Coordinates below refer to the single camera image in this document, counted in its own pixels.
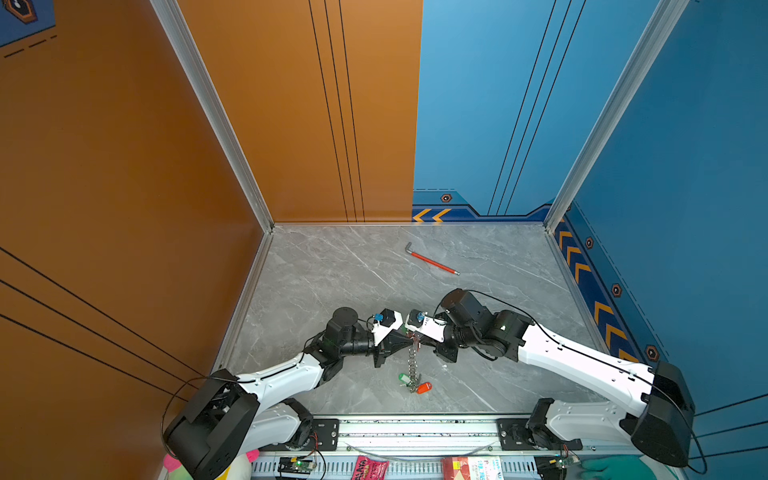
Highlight metal keyring with chain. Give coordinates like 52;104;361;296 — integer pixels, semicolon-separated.
406;333;421;393

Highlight red key tag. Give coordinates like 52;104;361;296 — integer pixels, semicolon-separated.
416;382;433;395

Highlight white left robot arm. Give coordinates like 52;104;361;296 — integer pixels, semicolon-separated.
161;307;411;479

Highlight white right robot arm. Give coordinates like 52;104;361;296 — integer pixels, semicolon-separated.
405;289;697;468

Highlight pink snack packet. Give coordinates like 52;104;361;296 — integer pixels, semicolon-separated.
351;455;390;480

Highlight red white box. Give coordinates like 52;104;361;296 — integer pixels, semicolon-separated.
441;456;504;480

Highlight green circuit board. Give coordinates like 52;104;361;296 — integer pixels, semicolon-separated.
276;457;317;479

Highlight green cloth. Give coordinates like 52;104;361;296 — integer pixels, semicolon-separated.
580;456;656;480

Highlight pink green plush toy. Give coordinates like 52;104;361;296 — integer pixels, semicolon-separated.
163;454;185;474

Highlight red handled hex key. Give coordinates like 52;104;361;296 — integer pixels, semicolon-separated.
404;242;460;276

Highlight aluminium front rail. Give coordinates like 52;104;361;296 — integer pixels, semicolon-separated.
242;409;640;457

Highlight aluminium corner post left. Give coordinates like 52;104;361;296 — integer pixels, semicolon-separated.
149;0;275;232

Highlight aluminium corner post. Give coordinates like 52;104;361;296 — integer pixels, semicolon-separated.
149;0;275;232
544;0;691;234

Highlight aluminium corner post right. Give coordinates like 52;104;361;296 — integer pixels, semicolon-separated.
544;0;691;234

